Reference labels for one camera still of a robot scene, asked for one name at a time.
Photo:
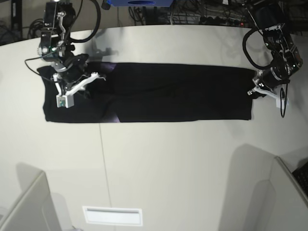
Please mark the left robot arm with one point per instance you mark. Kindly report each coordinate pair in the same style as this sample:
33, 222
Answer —
269, 21

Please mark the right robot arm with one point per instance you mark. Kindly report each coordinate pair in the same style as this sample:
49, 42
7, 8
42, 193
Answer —
56, 45

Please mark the black T-shirt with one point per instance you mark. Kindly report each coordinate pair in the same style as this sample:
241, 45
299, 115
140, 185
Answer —
139, 92

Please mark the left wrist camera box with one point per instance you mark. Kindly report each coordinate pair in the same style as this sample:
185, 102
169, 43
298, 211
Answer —
280, 103

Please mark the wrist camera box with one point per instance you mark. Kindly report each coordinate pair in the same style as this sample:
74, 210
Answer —
280, 103
66, 101

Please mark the left grey partition panel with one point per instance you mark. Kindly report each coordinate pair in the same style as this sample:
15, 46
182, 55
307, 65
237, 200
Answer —
33, 210

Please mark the right grey partition panel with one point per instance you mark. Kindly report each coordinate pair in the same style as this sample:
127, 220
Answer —
290, 208

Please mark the white table slot plate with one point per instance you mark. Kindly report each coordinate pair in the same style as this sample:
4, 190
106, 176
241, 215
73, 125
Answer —
113, 216

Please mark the black power strip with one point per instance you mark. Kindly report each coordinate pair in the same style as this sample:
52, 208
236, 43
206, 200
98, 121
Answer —
215, 21

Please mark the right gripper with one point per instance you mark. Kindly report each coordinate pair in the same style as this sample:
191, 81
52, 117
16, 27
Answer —
69, 68

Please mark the black keyboard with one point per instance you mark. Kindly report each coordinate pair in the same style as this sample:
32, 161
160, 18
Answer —
301, 176

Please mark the grey partition panel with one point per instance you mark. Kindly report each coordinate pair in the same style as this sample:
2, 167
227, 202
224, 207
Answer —
33, 210
290, 208

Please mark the blue box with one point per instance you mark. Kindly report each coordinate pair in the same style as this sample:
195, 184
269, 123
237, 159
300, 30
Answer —
126, 3

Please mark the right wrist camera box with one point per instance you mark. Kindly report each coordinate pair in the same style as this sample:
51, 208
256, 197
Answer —
66, 101

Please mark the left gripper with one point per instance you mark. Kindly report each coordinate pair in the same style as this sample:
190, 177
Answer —
266, 82

